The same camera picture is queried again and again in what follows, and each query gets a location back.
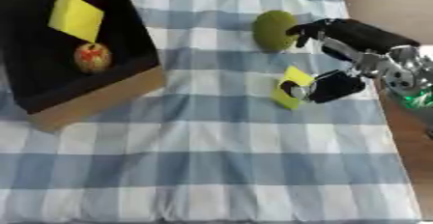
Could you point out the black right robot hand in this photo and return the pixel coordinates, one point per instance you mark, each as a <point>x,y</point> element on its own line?
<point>361,34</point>

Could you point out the yellow square block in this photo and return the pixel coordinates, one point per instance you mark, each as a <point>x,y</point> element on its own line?
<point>292,88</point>
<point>75,17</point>

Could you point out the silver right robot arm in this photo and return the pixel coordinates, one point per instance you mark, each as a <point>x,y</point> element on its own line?
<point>410,76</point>

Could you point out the tan cardboard box black inside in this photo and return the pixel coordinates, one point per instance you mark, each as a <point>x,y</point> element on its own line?
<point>73,54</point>

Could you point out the green round toy fruit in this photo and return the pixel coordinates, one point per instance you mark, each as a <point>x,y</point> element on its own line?
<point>273,30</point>

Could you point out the red and yellow toy fruit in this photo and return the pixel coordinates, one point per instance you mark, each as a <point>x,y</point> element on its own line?
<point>92,57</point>

